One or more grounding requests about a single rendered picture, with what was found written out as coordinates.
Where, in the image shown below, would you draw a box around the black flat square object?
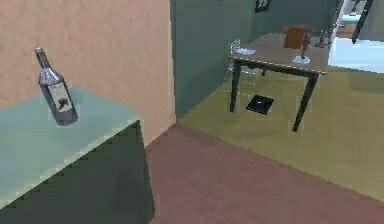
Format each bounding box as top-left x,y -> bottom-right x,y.
245,94 -> 275,116

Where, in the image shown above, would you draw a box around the white plate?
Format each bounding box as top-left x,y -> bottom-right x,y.
235,48 -> 257,56

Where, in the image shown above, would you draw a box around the brown table black legs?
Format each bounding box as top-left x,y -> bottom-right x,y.
229,32 -> 332,133

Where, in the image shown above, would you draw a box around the brown cardboard box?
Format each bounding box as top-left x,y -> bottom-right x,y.
280,24 -> 316,50

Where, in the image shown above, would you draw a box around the dark green counter pale top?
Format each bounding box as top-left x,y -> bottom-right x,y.
0,85 -> 156,224

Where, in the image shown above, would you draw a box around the dark wine bottle pale label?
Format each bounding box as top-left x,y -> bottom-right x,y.
34,46 -> 79,127

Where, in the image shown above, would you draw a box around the black slanted pole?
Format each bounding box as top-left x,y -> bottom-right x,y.
351,0 -> 375,45

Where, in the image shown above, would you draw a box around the white wire chair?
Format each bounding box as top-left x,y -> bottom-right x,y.
225,38 -> 258,81

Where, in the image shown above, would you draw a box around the dark framed wall picture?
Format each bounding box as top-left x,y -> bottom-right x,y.
254,0 -> 272,14

